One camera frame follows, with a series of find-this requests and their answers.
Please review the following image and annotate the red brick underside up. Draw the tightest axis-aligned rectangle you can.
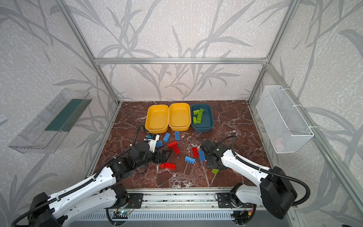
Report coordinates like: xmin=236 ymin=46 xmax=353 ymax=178
xmin=172 ymin=143 xmax=181 ymax=155

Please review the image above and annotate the green brick underside up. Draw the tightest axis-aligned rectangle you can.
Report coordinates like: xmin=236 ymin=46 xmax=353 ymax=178
xmin=197 ymin=112 xmax=203 ymax=122

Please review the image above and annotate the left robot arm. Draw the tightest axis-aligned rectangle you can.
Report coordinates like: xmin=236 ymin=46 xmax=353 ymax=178
xmin=26 ymin=141 xmax=172 ymax=227

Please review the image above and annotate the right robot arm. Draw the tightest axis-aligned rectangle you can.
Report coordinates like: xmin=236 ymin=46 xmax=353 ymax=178
xmin=201 ymin=140 xmax=297 ymax=219

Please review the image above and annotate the blue brick centre right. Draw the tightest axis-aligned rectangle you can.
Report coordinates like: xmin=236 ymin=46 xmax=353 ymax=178
xmin=198 ymin=150 xmax=206 ymax=162

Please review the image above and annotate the blue brick underside up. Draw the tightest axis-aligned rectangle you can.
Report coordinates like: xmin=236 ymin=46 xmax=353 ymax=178
xmin=156 ymin=141 xmax=163 ymax=148

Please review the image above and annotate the red brick bottom edge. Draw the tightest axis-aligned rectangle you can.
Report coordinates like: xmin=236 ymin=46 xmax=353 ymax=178
xmin=164 ymin=162 xmax=176 ymax=170

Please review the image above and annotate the blue brick studs up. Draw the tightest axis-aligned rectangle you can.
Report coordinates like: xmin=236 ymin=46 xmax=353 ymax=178
xmin=163 ymin=132 xmax=171 ymax=143

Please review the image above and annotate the light blue brick on side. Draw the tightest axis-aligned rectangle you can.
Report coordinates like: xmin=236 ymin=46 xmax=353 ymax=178
xmin=185 ymin=156 xmax=196 ymax=165

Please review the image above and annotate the blue brick near bin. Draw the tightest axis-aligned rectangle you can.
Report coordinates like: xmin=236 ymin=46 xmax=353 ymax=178
xmin=175 ymin=131 xmax=180 ymax=141

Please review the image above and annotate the teal plastic bin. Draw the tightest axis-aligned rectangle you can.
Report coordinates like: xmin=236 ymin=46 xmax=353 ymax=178
xmin=191 ymin=103 xmax=214 ymax=132

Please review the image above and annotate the left yellow plastic bin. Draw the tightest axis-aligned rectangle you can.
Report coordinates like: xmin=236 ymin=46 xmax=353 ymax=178
xmin=145 ymin=105 xmax=169 ymax=134

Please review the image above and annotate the yellow plastic bin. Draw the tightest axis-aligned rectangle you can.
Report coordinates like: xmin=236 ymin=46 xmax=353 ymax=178
xmin=169 ymin=103 xmax=191 ymax=131
xmin=145 ymin=105 xmax=169 ymax=134

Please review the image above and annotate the middle yellow plastic bin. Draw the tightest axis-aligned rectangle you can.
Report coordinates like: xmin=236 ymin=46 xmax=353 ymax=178
xmin=169 ymin=103 xmax=191 ymax=131

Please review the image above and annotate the green circuit board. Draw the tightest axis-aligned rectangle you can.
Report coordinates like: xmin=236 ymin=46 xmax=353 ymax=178
xmin=112 ymin=210 xmax=132 ymax=219

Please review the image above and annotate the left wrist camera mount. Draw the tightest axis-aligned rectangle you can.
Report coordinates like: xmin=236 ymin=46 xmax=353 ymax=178
xmin=144 ymin=133 xmax=160 ymax=153

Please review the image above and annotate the black corrugated cable right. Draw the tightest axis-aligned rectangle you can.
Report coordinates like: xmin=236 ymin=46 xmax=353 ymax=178
xmin=216 ymin=135 xmax=311 ymax=206

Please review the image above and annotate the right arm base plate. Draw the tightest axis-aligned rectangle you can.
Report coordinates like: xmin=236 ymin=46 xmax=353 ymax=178
xmin=215 ymin=193 xmax=253 ymax=209

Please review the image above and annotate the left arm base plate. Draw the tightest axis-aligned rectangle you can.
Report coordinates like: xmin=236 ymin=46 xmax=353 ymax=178
xmin=121 ymin=193 xmax=144 ymax=209

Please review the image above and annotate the white wire mesh basket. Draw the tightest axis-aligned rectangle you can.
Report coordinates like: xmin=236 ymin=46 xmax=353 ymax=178
xmin=256 ymin=85 xmax=314 ymax=154

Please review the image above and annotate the clear plastic wall tray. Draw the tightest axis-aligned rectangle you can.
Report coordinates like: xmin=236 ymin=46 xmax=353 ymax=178
xmin=8 ymin=89 xmax=92 ymax=154

